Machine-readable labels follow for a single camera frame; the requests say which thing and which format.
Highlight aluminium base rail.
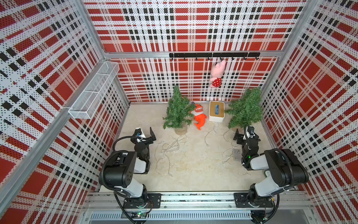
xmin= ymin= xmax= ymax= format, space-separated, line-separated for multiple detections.
xmin=79 ymin=191 xmax=319 ymax=224

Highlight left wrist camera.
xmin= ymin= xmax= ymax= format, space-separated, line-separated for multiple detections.
xmin=134 ymin=128 xmax=145 ymax=138

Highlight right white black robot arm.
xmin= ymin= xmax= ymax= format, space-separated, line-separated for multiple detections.
xmin=233 ymin=126 xmax=309 ymax=208

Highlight pink pig plush toy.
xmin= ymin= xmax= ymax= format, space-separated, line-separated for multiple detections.
xmin=209 ymin=60 xmax=226 ymax=88

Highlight white wooden tissue box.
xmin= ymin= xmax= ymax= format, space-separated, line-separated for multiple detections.
xmin=208 ymin=101 xmax=225 ymax=123

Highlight red shark plush toy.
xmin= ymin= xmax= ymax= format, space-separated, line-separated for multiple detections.
xmin=191 ymin=102 xmax=207 ymax=130

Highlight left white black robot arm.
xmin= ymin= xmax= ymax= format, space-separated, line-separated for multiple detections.
xmin=99 ymin=128 xmax=156 ymax=208

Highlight small christmas tree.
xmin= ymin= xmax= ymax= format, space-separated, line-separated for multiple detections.
xmin=225 ymin=88 xmax=263 ymax=129
xmin=163 ymin=86 xmax=195 ymax=136

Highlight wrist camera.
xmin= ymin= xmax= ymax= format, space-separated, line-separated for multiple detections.
xmin=134 ymin=128 xmax=145 ymax=138
xmin=245 ymin=126 xmax=255 ymax=139

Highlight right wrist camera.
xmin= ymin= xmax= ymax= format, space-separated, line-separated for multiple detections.
xmin=245 ymin=126 xmax=255 ymax=139

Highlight black hook rail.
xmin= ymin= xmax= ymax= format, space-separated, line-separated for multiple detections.
xmin=169 ymin=52 xmax=261 ymax=59

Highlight white wire mesh shelf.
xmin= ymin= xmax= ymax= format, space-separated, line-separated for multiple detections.
xmin=69 ymin=61 xmax=119 ymax=119

